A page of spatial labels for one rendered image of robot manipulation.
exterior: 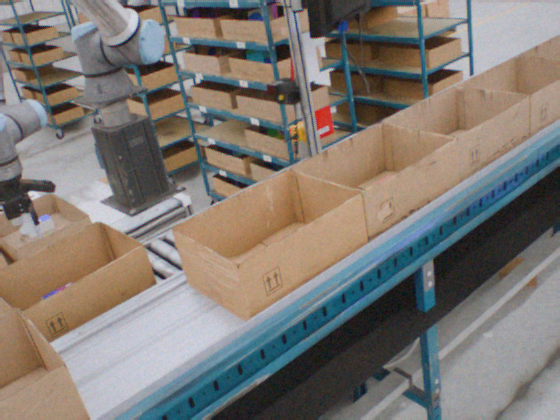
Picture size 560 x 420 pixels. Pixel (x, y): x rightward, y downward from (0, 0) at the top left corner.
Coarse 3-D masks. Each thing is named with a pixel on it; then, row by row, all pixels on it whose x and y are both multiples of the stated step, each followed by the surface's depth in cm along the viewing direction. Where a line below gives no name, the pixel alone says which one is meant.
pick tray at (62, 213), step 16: (48, 208) 245; (64, 208) 238; (0, 224) 234; (64, 224) 236; (80, 224) 216; (0, 240) 215; (16, 240) 231; (32, 240) 228; (48, 240) 209; (16, 256) 205
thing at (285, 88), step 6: (282, 78) 246; (288, 78) 245; (270, 84) 241; (276, 84) 240; (282, 84) 240; (288, 84) 242; (294, 84) 244; (270, 90) 241; (276, 90) 239; (282, 90) 241; (288, 90) 243; (294, 90) 245; (276, 96) 240; (282, 96) 245; (288, 96) 245; (288, 102) 245
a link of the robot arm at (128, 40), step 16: (80, 0) 187; (96, 0) 189; (112, 0) 195; (96, 16) 194; (112, 16) 196; (128, 16) 203; (112, 32) 201; (128, 32) 202; (144, 32) 205; (160, 32) 214; (112, 48) 207; (128, 48) 206; (144, 48) 206; (160, 48) 215; (128, 64) 215; (144, 64) 214
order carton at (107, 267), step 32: (96, 224) 195; (32, 256) 182; (64, 256) 190; (96, 256) 197; (128, 256) 173; (0, 288) 178; (32, 288) 185; (64, 288) 161; (96, 288) 168; (128, 288) 175; (32, 320) 157; (64, 320) 163
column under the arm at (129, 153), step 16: (96, 128) 232; (112, 128) 228; (128, 128) 228; (144, 128) 233; (96, 144) 238; (112, 144) 227; (128, 144) 230; (144, 144) 235; (112, 160) 233; (128, 160) 231; (144, 160) 236; (160, 160) 241; (112, 176) 240; (128, 176) 233; (144, 176) 238; (160, 176) 243; (112, 192) 248; (128, 192) 236; (144, 192) 240; (160, 192) 245; (176, 192) 245; (128, 208) 239; (144, 208) 237
